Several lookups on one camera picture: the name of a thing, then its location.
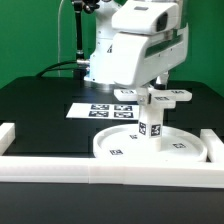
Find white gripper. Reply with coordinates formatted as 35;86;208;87
111;0;188;106

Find white cross-shaped table base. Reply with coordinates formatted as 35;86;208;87
114;88;192;109

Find white round table top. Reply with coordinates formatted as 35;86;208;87
93;124;207;162

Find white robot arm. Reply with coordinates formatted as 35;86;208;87
85;0;188;90

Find white sheet with markers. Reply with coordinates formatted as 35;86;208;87
66;103;139;120

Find white U-shaped boundary frame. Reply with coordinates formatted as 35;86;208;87
0;123;224;188

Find black cables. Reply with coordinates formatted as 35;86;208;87
35;60;88;78

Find white thin cable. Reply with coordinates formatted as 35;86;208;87
57;0;66;78

